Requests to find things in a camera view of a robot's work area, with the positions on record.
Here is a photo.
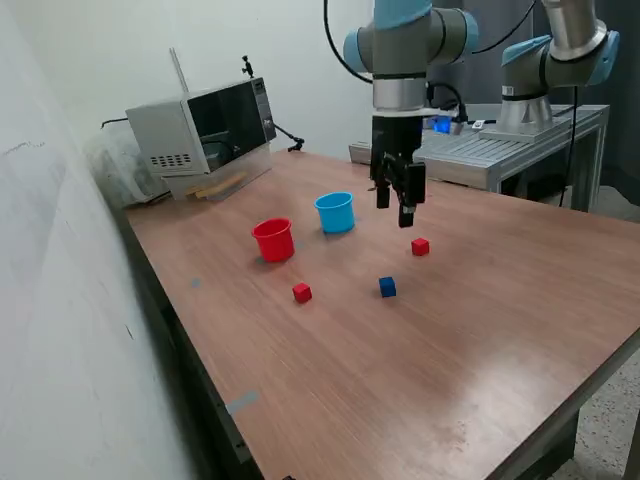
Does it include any thin metal rod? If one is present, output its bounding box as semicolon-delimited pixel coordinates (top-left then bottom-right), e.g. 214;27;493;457
168;47;191;96

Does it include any silver microwave oven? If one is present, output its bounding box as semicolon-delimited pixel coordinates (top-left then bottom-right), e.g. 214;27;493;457
124;76;279;179

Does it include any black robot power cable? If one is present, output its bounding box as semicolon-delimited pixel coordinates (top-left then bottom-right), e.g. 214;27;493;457
557;87;581;209

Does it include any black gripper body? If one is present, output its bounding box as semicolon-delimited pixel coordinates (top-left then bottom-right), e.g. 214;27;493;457
369;113;422;179

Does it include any red plastic cup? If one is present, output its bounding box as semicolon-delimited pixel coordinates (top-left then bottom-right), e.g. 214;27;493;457
250;217;296;265

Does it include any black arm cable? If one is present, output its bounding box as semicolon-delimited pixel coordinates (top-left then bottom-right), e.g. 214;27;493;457
322;0;539;84

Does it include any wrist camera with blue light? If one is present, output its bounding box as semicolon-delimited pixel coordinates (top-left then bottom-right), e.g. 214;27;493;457
422;102;469;136

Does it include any black camera cable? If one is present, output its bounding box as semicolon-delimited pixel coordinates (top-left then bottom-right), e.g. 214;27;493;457
427;81;470;124

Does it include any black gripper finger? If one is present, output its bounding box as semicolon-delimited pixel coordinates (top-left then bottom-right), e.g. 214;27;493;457
394;159;427;229
372;155;396;209

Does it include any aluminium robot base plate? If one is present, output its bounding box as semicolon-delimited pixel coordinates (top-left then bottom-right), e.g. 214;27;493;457
478;117;574;143

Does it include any blue plastic cup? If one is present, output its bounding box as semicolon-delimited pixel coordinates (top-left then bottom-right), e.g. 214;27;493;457
313;191;356;235

